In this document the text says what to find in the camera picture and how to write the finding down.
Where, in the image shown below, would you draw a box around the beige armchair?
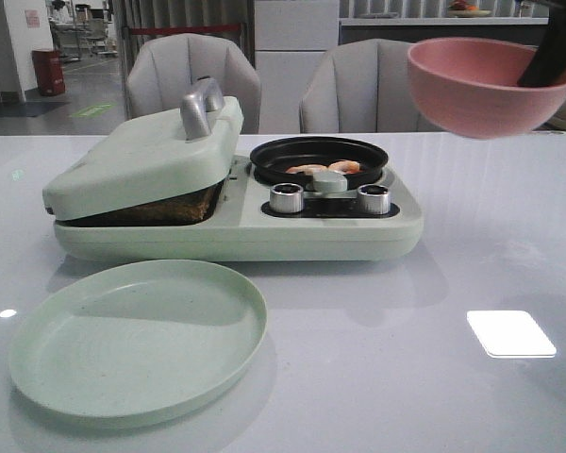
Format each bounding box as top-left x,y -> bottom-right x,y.
125,34 -> 261,134
299,39 -> 440,133

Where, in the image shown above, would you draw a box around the right silver control knob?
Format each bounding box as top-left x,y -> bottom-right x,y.
357,184 -> 391,215

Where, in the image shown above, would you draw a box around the pink plastic bowl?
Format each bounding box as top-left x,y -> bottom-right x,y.
408,37 -> 566,139

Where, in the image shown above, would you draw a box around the bread slice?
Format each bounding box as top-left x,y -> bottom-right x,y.
67,182 -> 223,227

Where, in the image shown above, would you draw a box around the pink shrimp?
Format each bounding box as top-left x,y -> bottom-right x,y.
285,164 -> 328,176
327,159 -> 361,175

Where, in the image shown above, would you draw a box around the fruit plate on counter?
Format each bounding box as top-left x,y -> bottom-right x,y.
447,0 -> 491,18

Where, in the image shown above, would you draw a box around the dark counter with white top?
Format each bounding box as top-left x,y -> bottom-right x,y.
339,17 -> 547,46

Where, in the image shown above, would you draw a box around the mint green round plate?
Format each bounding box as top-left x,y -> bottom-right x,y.
9,260 -> 267,428

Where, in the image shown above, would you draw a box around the left silver control knob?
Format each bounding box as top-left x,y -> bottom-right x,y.
269,183 -> 304,214

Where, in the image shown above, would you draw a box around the mint green breakfast maker base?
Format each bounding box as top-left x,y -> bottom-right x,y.
53,150 -> 424,262

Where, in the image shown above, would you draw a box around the left beige armchair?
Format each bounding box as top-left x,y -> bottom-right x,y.
125,34 -> 261,134

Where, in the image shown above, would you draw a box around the silver control knob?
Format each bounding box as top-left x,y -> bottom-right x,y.
357,184 -> 391,215
269,183 -> 304,214

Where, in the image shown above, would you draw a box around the right beige armchair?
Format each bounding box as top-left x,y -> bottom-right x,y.
299,39 -> 440,133

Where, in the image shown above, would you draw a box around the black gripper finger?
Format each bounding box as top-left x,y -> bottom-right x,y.
518,8 -> 566,88

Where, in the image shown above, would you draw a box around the black round frying pan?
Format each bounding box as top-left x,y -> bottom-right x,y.
250,136 -> 389,189

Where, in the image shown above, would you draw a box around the red barrier belt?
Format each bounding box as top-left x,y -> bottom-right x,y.
127,23 -> 243,36

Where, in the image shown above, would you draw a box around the white cabinet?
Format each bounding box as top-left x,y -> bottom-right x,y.
254,1 -> 340,134

